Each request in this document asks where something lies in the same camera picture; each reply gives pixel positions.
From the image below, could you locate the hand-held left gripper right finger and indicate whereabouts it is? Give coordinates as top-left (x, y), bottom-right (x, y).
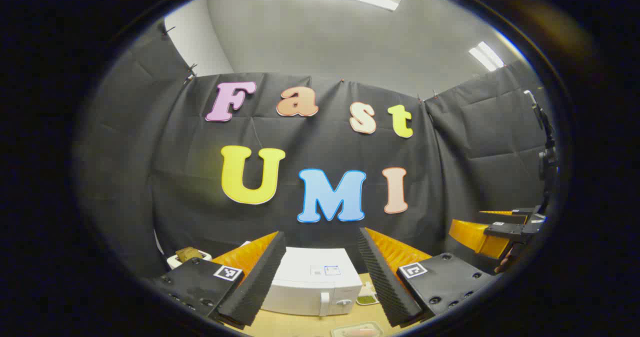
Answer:
top-left (357, 227), bottom-right (498, 329)

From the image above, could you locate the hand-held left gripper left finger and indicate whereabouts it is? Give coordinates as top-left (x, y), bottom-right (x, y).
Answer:
top-left (145, 231), bottom-right (287, 330)

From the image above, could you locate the white microwave oven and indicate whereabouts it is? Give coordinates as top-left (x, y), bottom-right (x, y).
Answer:
top-left (260, 247), bottom-right (363, 318)

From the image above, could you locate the white divided bean dish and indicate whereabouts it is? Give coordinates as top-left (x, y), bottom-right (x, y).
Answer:
top-left (356, 282), bottom-right (381, 306)

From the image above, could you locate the pale green rectangular tray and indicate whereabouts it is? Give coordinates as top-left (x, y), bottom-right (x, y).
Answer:
top-left (330, 322), bottom-right (385, 337)

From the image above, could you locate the brown bread slice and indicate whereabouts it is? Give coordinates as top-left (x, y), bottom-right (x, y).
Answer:
top-left (175, 247), bottom-right (204, 263)

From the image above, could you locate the white toaster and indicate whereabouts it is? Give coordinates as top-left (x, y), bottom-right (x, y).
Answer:
top-left (166, 251), bottom-right (213, 270)

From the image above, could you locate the small ceiling light panel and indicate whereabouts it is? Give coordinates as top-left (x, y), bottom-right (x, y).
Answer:
top-left (468, 41), bottom-right (506, 72)

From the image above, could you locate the black backdrop cloth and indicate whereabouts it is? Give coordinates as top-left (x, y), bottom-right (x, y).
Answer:
top-left (75, 19), bottom-right (561, 288)

